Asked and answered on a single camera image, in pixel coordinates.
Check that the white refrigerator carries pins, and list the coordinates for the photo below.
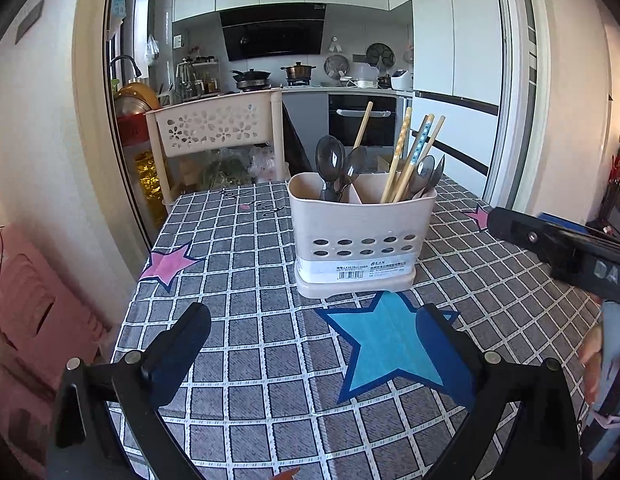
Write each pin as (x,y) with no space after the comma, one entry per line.
(458,74)

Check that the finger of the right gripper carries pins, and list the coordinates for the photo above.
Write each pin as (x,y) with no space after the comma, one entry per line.
(527,232)
(604,233)

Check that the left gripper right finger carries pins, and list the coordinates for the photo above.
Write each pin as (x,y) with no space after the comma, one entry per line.
(454,355)

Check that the grey checked tablecloth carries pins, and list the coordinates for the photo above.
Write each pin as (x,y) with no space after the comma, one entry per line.
(263,394)

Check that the person right hand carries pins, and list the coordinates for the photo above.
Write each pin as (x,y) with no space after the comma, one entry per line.
(590,356)

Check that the pink plastic stool stack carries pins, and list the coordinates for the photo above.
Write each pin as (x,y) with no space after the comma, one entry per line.
(40,318)

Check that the plain bamboo chopstick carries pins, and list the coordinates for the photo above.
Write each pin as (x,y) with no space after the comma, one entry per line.
(363,124)

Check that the white rice cooker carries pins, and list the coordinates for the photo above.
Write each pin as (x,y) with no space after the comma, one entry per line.
(402,80)

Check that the steel pot on stove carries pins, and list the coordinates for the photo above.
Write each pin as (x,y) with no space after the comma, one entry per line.
(298,74)

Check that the black wok on stove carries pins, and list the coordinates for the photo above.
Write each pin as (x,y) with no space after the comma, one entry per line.
(251,80)

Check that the yellow patterned chopstick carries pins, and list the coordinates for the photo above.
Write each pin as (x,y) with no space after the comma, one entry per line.
(399,147)

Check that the white utensil holder caddy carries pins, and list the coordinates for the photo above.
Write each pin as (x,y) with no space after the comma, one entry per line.
(358,244)

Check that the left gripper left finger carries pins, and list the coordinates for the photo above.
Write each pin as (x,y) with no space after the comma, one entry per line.
(172,353)

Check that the pink plastic stool front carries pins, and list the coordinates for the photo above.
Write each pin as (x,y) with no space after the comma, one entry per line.
(24,422)

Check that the black range hood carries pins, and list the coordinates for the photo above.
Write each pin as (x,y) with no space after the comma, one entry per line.
(278,29)

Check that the black built-in oven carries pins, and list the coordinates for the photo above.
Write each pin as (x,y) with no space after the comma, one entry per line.
(346,113)

